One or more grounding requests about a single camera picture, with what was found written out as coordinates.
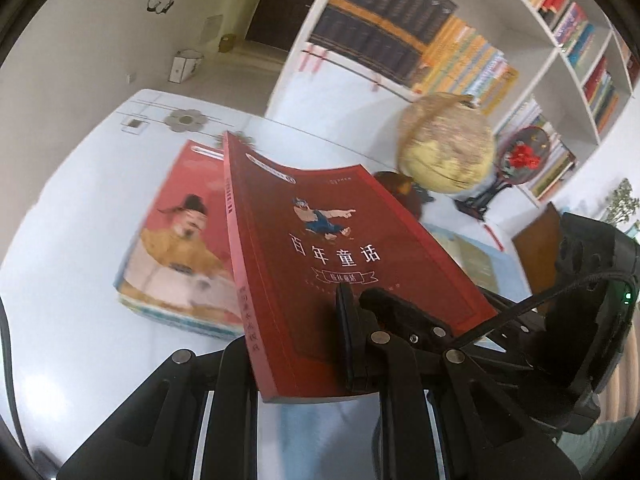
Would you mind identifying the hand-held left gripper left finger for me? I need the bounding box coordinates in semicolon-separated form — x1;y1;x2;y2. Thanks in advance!
57;339;259;480

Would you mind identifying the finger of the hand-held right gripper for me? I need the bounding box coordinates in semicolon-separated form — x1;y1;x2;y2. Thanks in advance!
491;291;552;334
359;286;532;377

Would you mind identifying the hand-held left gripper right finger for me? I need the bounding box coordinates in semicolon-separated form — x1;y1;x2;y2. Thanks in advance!
335;284;582;480

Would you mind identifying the red cover book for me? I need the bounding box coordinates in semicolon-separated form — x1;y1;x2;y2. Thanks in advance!
222;131;500;405

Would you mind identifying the white olive cover book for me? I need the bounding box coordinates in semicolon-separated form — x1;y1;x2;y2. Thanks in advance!
435;227;508;293

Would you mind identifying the stack of books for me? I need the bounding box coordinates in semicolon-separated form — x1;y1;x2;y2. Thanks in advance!
114;140;246;343

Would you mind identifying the brown wooden cabinet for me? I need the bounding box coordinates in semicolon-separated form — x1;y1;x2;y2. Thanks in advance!
510;202;567;307

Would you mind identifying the green potted plant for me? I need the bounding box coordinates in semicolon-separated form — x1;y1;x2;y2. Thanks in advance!
600;177;640;232

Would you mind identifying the row of pale thin volumes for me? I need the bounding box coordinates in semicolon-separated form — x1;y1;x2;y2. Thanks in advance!
495;97;577;199

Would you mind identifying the round red flower fan ornament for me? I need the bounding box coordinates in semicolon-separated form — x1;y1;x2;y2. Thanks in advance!
454;126;559;252

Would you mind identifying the yellow globe on wooden base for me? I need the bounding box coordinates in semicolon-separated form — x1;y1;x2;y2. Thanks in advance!
375;94;497;222

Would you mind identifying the white bookshelf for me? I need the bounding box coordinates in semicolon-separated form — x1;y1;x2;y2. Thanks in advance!
264;0;640;211

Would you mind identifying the black rod with red tassels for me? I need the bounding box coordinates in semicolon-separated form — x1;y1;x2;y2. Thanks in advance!
299;44;419;99

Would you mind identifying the row of yellow colourful volumes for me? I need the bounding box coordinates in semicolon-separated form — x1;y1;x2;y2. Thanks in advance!
412;15;521;114

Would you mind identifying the grey round-centre flower decal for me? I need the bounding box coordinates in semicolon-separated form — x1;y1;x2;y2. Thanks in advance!
165;108;207;133

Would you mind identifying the row of red green volumes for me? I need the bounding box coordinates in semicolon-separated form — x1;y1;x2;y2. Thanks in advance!
542;0;623;132

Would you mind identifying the row of dark hardcover volumes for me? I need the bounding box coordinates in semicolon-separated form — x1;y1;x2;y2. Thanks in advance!
307;0;459;87

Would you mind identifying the white cardboard box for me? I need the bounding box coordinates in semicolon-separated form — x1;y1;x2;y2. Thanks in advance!
167;49;204;84

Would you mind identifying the dark wooden door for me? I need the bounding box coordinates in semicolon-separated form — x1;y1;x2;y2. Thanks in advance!
245;0;342;57

